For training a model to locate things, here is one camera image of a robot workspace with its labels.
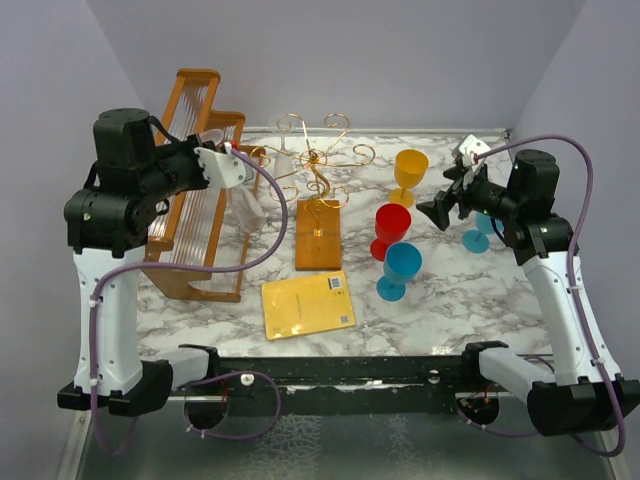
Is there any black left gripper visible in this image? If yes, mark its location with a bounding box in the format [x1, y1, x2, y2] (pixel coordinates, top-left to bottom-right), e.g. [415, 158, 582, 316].
[139, 132, 219, 203]

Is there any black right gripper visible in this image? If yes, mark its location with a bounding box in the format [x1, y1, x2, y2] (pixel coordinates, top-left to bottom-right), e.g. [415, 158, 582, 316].
[418, 161, 522, 230]

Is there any blue plastic wine glass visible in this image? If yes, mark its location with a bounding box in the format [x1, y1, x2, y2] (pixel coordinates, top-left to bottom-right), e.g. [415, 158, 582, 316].
[462, 213, 504, 254]
[376, 242, 423, 302]

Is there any clear smooth wine glass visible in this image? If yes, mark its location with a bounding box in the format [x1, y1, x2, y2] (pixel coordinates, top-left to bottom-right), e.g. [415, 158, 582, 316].
[199, 129, 266, 233]

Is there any clear ribbed wine glass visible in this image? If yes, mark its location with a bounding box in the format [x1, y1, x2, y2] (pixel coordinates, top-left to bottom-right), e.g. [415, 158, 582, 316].
[274, 113, 302, 188]

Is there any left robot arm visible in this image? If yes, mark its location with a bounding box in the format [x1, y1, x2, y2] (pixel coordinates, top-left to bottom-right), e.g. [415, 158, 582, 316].
[58, 108, 209, 417]

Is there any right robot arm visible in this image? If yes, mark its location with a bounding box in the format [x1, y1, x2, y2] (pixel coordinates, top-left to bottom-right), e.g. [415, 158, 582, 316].
[417, 150, 639, 436]

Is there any yellow plastic wine glass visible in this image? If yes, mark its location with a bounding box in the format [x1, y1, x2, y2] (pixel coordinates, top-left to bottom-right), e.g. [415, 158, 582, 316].
[389, 149, 429, 208]

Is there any red plastic wine glass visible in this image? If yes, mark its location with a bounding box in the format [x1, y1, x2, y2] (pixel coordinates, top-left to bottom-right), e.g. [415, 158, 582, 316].
[370, 203, 412, 261]

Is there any blue plastic wine glass front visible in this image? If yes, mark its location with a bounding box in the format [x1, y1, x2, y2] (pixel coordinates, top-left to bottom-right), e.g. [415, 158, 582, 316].
[376, 242, 423, 302]

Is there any wooden tiered acrylic shelf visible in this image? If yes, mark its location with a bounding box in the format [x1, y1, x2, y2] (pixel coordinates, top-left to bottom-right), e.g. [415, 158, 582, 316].
[144, 68, 249, 303]

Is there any yellow book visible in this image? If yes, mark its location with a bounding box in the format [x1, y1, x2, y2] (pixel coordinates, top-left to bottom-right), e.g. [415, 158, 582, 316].
[261, 271, 356, 341]

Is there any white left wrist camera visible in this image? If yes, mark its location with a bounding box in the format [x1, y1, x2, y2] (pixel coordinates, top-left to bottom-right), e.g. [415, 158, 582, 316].
[194, 142, 253, 189]

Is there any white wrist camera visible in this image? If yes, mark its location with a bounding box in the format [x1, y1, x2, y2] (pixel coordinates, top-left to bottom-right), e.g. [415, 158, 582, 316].
[194, 142, 253, 189]
[453, 134, 491, 172]

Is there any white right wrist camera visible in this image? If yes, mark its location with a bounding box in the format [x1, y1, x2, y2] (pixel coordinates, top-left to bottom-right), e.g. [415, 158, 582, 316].
[453, 134, 491, 172]

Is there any gold wire wine glass rack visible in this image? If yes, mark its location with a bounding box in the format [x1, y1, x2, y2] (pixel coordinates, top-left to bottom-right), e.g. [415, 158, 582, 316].
[250, 113, 376, 272]

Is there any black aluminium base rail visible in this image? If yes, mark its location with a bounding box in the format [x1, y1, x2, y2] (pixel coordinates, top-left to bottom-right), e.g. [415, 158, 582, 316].
[171, 355, 507, 416]

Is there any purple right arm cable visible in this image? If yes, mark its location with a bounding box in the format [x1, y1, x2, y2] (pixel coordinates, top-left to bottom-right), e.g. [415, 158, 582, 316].
[457, 134, 629, 458]

